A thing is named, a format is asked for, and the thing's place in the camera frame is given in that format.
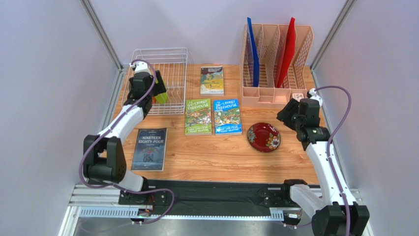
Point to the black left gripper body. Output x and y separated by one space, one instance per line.
151 96

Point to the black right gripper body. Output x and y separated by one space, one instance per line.
287 111

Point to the red floral plate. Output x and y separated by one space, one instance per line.
264 137

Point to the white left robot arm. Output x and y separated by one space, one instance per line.
103 160

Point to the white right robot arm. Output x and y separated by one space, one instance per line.
336 212

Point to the green plate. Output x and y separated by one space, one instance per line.
161 98

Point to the small white patterned box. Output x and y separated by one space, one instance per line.
297 96

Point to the green 65-storey treehouse book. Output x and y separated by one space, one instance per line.
198 120

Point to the small yellow cover book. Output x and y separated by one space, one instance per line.
212 81

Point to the red folder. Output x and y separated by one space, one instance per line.
287 54

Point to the blue 26-storey treehouse book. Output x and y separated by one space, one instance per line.
227 117

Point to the nineteen eighty-four book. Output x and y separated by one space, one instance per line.
150 149

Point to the blue folder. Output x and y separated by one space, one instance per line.
252 58

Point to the pink plastic file organizer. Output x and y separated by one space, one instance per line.
269 40

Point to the black base mat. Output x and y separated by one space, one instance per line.
197 198

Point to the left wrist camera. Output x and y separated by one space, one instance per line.
140 66

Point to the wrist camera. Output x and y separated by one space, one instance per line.
140 66
313 94

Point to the white wire dish rack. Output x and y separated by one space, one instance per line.
173 64

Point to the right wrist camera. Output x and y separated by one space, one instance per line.
313 94

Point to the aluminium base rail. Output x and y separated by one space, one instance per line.
102 203

